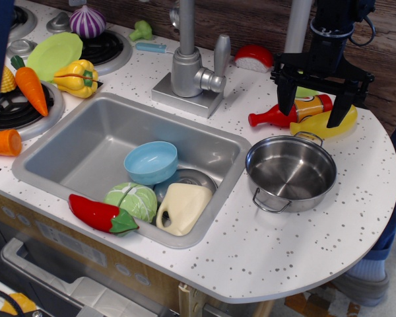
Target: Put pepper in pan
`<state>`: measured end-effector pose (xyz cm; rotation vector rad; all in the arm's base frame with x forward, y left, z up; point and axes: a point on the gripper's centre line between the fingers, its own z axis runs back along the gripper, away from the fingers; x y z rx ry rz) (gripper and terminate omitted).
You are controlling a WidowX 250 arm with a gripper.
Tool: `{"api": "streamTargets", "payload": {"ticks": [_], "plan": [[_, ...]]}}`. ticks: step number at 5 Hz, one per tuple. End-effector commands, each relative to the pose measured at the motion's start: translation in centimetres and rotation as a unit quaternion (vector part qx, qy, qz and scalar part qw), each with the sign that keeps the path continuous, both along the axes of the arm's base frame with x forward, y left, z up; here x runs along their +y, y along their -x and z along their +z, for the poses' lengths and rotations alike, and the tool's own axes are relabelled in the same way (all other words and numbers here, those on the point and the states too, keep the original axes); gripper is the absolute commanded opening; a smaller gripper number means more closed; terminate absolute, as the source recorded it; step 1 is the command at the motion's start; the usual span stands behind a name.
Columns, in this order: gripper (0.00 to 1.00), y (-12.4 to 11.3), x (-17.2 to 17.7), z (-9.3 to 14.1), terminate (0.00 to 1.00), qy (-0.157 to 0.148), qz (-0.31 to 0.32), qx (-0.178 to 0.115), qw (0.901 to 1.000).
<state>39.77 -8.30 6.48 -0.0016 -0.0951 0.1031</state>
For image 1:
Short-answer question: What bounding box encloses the toy oven door handle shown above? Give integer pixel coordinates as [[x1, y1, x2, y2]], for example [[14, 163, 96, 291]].
[[1, 238, 172, 316]]

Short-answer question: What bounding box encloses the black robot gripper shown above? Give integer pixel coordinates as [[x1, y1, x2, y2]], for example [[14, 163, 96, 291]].
[[271, 18, 374, 128]]

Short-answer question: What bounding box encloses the grey vertical pole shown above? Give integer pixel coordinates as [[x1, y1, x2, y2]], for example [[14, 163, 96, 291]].
[[284, 0, 313, 53]]

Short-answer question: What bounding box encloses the toy stove burner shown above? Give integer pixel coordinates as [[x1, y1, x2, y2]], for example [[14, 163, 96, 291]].
[[0, 81, 65, 141], [80, 30, 133, 76]]

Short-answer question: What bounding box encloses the yellow toy corn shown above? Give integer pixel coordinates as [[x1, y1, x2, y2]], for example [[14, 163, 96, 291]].
[[0, 66, 17, 94]]

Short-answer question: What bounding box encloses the light green plastic plate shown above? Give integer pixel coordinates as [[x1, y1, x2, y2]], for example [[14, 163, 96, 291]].
[[26, 32, 83, 82]]

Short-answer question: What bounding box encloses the green toy cabbage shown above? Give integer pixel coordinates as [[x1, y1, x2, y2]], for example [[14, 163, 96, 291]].
[[104, 182, 158, 223]]

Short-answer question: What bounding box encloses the red toy ketchup bottle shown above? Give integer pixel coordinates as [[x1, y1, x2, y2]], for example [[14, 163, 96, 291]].
[[248, 94, 333, 127]]

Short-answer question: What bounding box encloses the green toy broccoli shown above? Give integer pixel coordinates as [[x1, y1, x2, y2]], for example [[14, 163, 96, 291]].
[[129, 20, 152, 41]]

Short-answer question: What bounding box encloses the purple toy onion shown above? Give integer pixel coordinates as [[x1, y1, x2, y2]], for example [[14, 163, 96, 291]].
[[69, 5, 106, 39]]

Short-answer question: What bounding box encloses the yellow toy bell pepper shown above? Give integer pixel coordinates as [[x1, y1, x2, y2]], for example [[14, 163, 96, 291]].
[[53, 59, 98, 98]]

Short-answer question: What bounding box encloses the grey toy sink basin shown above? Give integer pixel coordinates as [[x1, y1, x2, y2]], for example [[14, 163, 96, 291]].
[[12, 93, 251, 248]]

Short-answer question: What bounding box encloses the silver stove knob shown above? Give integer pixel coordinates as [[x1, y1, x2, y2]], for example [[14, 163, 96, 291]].
[[46, 12, 71, 34], [6, 39, 37, 59]]

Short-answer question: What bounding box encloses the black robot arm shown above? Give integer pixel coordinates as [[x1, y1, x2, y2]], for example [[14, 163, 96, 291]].
[[271, 1, 375, 128]]

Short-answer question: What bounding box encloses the orange toy cup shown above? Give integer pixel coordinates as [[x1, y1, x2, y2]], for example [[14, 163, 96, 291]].
[[0, 129, 22, 157]]

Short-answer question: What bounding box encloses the red toy chili pepper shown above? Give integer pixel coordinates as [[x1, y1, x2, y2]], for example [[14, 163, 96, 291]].
[[68, 194, 139, 236]]

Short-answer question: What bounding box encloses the red white toy sushi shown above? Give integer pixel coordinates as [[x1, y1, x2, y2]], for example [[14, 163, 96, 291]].
[[234, 44, 274, 73]]

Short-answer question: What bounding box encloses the cream toy milk jug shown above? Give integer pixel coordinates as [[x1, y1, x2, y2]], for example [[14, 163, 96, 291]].
[[156, 183, 213, 236]]

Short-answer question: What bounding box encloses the person's shoe and sock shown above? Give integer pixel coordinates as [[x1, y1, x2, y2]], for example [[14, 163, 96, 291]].
[[331, 260, 389, 307]]

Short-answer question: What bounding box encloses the light blue plastic bowl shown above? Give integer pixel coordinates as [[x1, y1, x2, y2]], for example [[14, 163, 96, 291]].
[[123, 141, 178, 185]]

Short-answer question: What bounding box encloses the orange toy carrot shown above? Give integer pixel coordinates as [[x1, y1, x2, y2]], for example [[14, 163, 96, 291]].
[[11, 55, 49, 117]]

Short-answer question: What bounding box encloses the stainless steel pan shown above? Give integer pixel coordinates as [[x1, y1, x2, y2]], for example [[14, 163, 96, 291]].
[[245, 131, 337, 213]]

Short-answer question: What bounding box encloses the front toy stove burner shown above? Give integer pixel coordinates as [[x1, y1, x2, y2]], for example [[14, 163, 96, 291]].
[[0, 81, 65, 141]]

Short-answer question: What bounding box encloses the light blue toy utensil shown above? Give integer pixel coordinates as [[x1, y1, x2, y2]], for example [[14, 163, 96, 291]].
[[135, 42, 173, 54]]

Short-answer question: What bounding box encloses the rear toy stove burner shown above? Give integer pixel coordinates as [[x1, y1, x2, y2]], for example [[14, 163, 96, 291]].
[[80, 30, 133, 76]]

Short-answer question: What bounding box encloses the silver toy faucet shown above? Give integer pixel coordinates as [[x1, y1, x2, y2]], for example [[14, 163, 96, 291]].
[[152, 1, 231, 118]]

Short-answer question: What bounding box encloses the yellow toy mustard bottle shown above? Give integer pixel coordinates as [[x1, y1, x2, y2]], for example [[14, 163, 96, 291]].
[[290, 106, 358, 139]]

